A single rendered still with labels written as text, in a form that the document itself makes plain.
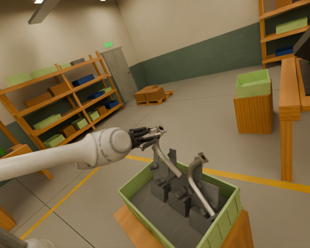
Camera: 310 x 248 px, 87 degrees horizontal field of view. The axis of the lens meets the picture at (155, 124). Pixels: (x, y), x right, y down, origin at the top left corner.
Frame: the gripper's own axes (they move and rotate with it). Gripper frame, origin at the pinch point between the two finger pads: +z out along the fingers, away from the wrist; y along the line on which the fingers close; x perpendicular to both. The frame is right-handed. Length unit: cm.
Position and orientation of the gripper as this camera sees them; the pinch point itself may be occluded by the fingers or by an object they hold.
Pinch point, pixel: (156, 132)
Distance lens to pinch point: 86.4
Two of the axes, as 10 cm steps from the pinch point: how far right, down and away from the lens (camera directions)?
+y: -5.9, -6.5, 4.8
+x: -3.0, 7.3, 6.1
